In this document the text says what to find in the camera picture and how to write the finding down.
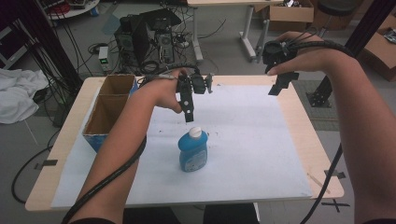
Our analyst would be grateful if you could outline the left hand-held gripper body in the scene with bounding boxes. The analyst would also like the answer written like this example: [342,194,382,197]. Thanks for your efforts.
[176,72,216,96]

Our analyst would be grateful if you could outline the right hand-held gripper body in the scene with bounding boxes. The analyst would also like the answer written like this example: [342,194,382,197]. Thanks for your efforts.
[262,39,300,75]

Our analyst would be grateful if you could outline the blue bottle with white cap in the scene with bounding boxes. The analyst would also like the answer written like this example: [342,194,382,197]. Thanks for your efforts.
[177,126,209,174]

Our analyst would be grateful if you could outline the person's left hand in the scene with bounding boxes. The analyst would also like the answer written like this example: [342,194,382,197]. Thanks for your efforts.
[145,68,189,115]

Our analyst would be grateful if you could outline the person's right hand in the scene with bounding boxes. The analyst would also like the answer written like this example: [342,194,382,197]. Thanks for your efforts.
[266,30,347,77]

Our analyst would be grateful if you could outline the brown cardboard box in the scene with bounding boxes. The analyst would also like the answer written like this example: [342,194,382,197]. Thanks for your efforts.
[357,14,396,83]
[268,0,316,33]

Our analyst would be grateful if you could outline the white foam mat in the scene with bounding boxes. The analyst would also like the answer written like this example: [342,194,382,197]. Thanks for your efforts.
[50,83,314,209]

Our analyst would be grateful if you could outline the black computer tower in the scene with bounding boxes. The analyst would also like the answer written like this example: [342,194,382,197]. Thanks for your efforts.
[113,7,182,69]

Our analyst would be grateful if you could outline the black office chair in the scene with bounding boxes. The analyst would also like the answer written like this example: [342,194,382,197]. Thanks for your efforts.
[317,0,360,17]

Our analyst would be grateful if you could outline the open cardboard box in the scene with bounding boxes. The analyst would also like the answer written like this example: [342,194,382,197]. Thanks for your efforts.
[81,74,138,154]

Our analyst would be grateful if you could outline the black metal stand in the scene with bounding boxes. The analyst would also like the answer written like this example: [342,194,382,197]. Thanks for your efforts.
[305,0,396,108]

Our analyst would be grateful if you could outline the white power supply unit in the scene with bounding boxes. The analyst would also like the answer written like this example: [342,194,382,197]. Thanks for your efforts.
[97,45,110,74]

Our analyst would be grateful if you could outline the person's dark trousers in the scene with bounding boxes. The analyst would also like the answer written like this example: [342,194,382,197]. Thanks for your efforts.
[123,203,260,224]

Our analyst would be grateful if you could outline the black tape strip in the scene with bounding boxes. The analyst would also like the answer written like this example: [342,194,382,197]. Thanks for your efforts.
[34,159,59,171]
[323,169,347,180]

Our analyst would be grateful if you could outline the thin wooden stick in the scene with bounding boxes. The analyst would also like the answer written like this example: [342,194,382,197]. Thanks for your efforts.
[305,172,332,194]

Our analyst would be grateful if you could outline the round white table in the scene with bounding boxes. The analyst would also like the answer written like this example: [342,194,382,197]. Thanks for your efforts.
[39,0,101,21]

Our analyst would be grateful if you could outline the white cloth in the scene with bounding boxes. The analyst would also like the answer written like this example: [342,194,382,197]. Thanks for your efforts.
[0,67,50,125]

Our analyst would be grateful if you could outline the white desk frame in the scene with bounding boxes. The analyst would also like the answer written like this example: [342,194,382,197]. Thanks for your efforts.
[186,0,285,63]

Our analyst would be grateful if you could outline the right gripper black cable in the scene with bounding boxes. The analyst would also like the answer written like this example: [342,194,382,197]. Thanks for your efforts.
[289,39,357,224]

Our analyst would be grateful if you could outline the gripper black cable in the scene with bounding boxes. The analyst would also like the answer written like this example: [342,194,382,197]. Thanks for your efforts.
[289,39,357,224]
[61,63,201,224]

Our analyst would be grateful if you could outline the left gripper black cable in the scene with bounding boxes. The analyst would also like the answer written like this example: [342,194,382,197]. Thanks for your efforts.
[61,63,201,224]

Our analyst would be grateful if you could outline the black stand with cables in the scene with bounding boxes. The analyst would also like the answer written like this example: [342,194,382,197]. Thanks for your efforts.
[17,0,83,96]

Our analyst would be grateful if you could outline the black floor cable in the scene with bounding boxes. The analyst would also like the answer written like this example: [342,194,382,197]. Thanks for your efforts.
[10,145,54,205]

